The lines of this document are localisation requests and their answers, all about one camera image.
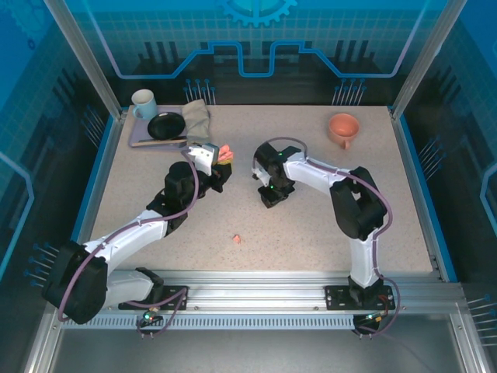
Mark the pink speckled ceramic mug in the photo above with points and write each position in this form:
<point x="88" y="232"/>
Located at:
<point x="343" y="126"/>

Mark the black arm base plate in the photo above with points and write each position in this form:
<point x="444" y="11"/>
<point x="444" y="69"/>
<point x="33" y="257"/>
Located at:
<point x="174" y="297"/>
<point x="338" y="299"/>

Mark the light blue mug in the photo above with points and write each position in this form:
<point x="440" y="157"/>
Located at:
<point x="145" y="107"/>

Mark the aluminium frame post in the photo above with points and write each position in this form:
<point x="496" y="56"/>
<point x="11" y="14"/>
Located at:
<point x="83" y="58"/>
<point x="427" y="58"/>

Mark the lavender serving tray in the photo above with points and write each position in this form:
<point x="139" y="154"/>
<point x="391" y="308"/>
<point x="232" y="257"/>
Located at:
<point x="136" y="132"/>

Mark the black round plate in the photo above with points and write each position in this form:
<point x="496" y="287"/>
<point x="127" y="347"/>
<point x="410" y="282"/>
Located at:
<point x="166" y="126"/>

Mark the beige folded cloth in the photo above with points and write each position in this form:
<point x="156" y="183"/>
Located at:
<point x="197" y="124"/>

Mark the grey metal lower shelf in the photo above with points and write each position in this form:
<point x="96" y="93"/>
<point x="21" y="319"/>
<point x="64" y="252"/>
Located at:
<point x="248" y="353"/>

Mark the pink earbud charging case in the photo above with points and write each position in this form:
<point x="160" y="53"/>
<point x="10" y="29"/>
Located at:
<point x="225" y="153"/>

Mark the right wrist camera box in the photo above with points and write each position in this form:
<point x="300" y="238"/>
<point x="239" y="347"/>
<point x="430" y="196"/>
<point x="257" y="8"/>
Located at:
<point x="261" y="178"/>

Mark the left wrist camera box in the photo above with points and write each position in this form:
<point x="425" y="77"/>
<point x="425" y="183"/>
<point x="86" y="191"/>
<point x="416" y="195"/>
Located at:
<point x="202" y="155"/>

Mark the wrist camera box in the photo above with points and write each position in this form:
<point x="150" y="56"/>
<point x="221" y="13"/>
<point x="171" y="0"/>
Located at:
<point x="202" y="155"/>
<point x="261" y="178"/>

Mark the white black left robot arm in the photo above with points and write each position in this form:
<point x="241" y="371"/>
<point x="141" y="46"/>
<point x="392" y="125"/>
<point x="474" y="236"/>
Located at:
<point x="128" y="237"/>

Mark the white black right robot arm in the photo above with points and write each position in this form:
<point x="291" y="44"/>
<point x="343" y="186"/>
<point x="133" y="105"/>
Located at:
<point x="310" y="171"/>

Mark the aluminium front mounting rail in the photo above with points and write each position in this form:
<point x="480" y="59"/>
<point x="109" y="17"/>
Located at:
<point x="252" y="295"/>

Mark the aluminium side rail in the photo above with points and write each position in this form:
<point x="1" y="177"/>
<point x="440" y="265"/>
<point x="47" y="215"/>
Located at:
<point x="417" y="182"/>
<point x="101" y="186"/>

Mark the small connector with LED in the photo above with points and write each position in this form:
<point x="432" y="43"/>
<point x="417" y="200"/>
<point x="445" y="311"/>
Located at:
<point x="149" y="316"/>
<point x="374" y="318"/>

